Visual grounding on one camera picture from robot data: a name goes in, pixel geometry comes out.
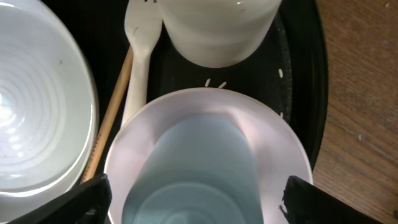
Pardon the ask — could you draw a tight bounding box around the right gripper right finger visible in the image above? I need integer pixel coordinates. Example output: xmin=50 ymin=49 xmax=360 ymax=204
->
xmin=279 ymin=175 xmax=380 ymax=224

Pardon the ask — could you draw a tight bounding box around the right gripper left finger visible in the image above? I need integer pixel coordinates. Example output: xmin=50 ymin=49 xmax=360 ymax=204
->
xmin=9 ymin=174 xmax=112 ymax=224

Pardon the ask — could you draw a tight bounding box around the white dinner plate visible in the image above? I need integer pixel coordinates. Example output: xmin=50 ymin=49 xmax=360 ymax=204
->
xmin=1 ymin=0 xmax=98 ymax=223

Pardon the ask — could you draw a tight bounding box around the wooden chopstick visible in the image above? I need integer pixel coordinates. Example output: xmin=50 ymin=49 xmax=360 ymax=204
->
xmin=80 ymin=47 xmax=133 ymax=184

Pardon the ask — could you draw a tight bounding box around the white small bowl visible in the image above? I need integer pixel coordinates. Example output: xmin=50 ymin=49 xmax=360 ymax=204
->
xmin=104 ymin=88 xmax=313 ymax=223

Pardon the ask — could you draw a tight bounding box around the light blue cup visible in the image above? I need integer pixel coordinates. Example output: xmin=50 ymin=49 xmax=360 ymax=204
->
xmin=122 ymin=114 xmax=263 ymax=224

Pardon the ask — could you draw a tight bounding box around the round black serving tray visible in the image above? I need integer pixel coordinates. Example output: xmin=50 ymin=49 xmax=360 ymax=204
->
xmin=44 ymin=0 xmax=328 ymax=165

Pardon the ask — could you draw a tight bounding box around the white cup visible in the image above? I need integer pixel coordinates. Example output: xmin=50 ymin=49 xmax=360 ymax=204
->
xmin=157 ymin=0 xmax=281 ymax=68

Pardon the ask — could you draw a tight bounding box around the white plastic fork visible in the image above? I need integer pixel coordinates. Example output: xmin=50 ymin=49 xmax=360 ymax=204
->
xmin=121 ymin=0 xmax=162 ymax=124

